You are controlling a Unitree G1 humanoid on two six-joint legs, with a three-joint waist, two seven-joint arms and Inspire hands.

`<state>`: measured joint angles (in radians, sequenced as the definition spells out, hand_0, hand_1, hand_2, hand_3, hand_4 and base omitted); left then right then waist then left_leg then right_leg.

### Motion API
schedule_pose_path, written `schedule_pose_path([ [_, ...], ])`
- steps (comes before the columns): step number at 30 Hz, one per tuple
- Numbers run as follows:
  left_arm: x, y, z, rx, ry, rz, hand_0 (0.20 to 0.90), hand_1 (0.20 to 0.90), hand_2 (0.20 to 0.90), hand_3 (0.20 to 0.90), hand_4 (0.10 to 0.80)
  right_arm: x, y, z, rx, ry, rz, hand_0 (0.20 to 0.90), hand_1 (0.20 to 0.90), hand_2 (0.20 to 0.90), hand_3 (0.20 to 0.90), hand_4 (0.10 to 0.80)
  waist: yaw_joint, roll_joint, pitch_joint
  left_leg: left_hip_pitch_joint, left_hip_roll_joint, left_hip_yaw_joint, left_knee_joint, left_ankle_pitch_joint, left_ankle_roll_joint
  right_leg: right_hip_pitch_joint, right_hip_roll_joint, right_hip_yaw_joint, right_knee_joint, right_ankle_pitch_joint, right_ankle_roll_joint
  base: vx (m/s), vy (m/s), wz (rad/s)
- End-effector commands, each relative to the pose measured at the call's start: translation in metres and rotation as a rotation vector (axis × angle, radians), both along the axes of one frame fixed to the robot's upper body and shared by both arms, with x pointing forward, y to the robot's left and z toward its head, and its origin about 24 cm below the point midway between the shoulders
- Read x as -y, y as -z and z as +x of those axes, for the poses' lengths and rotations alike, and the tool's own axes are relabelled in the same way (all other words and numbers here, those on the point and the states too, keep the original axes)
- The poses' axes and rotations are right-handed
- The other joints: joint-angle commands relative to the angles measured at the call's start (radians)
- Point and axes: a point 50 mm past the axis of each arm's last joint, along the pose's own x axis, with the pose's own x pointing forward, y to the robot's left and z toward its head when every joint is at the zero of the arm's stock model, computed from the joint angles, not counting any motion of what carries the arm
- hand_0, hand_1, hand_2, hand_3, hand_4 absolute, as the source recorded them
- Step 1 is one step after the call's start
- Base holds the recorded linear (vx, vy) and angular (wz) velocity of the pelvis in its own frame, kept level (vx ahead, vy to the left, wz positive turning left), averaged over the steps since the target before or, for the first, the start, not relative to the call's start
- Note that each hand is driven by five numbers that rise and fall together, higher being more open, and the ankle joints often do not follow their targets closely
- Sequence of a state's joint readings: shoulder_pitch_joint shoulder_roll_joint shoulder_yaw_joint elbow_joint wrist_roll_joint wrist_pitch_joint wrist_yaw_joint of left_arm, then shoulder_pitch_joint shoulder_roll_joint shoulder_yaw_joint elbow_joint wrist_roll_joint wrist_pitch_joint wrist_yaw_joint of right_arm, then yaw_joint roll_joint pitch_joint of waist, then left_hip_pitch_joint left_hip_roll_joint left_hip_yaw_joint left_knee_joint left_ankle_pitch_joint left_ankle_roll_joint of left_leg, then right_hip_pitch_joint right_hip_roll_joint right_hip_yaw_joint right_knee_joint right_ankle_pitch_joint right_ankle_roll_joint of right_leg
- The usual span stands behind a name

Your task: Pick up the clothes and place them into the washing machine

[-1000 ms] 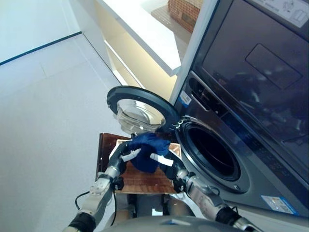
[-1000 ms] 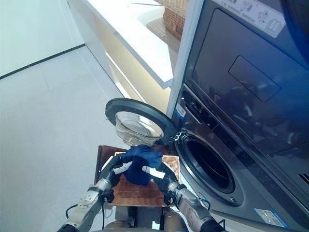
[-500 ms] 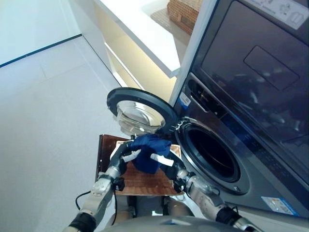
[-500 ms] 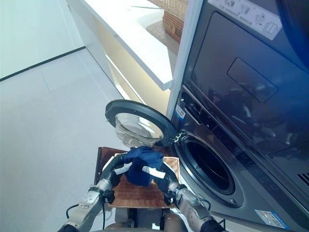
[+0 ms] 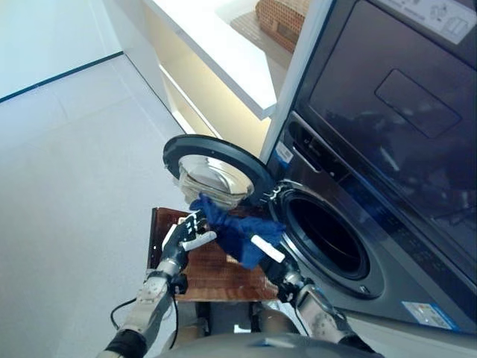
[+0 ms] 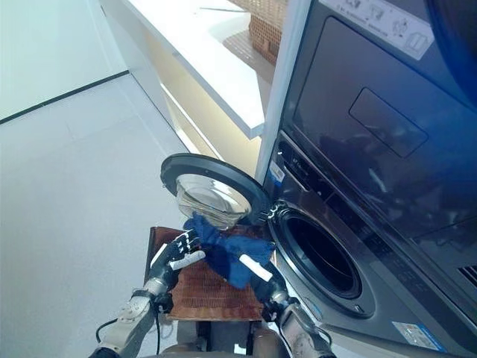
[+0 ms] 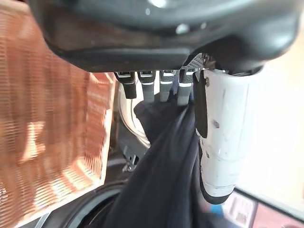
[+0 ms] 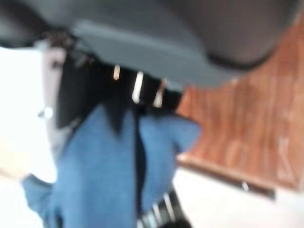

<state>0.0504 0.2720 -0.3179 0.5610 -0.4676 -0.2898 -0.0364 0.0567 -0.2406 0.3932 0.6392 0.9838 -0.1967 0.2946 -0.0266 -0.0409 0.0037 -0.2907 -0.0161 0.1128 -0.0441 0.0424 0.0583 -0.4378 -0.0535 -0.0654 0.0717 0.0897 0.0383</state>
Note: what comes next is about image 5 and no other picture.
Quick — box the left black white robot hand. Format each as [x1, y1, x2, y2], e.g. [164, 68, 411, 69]
[160, 209, 218, 269]

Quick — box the long white dryer label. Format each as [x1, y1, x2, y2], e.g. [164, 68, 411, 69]
[379, 0, 477, 45]

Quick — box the round glass washer door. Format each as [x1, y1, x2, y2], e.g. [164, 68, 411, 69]
[162, 134, 277, 210]

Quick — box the white counter cabinet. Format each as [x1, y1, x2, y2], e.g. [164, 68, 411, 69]
[102, 0, 310, 157]

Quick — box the brown wicker storage basket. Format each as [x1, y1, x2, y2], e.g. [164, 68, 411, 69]
[255, 0, 312, 53]

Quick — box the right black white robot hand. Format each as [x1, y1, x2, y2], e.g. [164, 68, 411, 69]
[250, 233, 303, 295]

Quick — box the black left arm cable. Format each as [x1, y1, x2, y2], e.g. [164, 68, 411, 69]
[110, 294, 180, 351]

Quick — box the silver robot leg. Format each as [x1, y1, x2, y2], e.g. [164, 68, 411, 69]
[174, 301, 213, 344]
[249, 301, 299, 335]

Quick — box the white blue info sticker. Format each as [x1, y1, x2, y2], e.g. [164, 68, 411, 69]
[400, 300, 458, 331]

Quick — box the navy blue garment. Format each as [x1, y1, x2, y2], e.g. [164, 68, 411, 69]
[189, 192, 287, 270]

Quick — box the square wicker laundry basket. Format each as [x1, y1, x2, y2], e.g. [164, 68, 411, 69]
[173, 219, 284, 302]

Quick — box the right silver robot leg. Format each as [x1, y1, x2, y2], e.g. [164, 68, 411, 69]
[249, 301, 299, 335]

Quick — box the silver robot torso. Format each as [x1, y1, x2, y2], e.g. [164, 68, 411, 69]
[152, 331, 385, 358]

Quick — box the left silver robot leg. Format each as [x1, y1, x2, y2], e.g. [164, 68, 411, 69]
[174, 301, 213, 344]

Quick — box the blue white barcode sticker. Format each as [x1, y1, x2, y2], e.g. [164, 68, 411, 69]
[274, 141, 295, 175]

